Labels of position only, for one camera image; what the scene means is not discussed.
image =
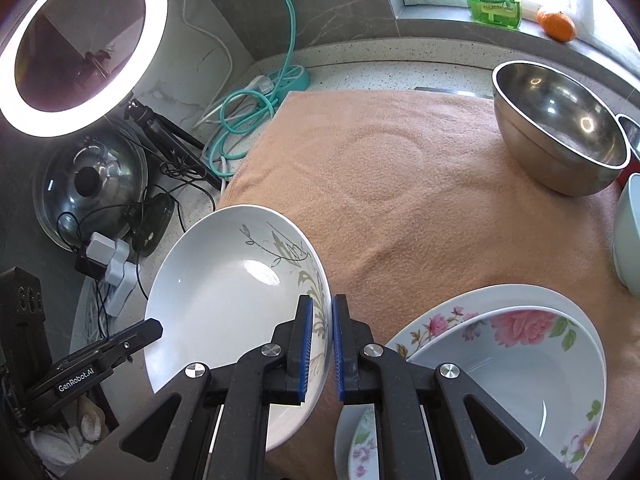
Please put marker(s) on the red steel bowl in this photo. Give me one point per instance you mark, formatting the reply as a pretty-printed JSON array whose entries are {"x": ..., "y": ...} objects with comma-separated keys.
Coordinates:
[{"x": 632, "y": 130}]

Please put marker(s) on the white ring light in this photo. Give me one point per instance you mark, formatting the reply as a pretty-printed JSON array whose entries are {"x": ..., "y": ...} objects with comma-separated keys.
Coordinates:
[{"x": 69, "y": 62}]

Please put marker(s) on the large pink rose plate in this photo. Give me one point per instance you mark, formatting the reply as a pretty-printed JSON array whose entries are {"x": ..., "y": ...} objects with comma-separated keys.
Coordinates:
[{"x": 515, "y": 384}]

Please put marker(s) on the pink towel mat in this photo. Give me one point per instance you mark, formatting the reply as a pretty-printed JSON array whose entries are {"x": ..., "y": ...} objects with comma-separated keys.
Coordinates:
[{"x": 411, "y": 198}]

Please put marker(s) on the large steel bowl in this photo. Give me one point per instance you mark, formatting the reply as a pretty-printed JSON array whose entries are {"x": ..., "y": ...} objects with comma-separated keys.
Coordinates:
[{"x": 560, "y": 132}]

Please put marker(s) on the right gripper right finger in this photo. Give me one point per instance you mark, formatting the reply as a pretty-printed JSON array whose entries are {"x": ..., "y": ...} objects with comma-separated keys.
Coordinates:
[{"x": 368, "y": 373}]

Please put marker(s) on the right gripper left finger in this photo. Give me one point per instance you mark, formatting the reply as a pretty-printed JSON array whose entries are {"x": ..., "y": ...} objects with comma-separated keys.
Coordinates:
[{"x": 273, "y": 373}]

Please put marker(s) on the orange tangerine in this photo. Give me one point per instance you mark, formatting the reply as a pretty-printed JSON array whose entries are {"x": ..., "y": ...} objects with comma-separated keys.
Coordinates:
[{"x": 557, "y": 25}]

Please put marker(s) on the white plate beige leaves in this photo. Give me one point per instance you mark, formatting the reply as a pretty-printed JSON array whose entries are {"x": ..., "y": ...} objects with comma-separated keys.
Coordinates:
[{"x": 223, "y": 288}]

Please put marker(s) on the black tripod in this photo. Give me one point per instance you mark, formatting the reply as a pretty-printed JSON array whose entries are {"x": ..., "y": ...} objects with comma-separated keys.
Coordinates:
[{"x": 170, "y": 140}]

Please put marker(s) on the white power adapter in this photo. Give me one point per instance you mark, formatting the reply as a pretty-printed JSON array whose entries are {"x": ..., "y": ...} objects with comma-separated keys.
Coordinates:
[{"x": 120, "y": 274}]

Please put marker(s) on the light blue ceramic bowl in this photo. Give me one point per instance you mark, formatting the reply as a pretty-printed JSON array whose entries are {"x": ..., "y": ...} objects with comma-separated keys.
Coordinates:
[{"x": 626, "y": 238}]

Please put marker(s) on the white gloved left hand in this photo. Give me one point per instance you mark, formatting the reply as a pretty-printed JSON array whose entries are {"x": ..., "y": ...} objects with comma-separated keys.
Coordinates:
[{"x": 59, "y": 449}]

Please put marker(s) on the small pink flower plate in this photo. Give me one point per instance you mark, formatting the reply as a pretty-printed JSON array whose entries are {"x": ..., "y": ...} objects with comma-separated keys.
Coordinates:
[{"x": 450, "y": 334}]

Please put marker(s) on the glass pot lid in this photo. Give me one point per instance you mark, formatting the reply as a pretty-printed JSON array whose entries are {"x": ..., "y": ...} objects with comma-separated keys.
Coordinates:
[{"x": 86, "y": 183}]

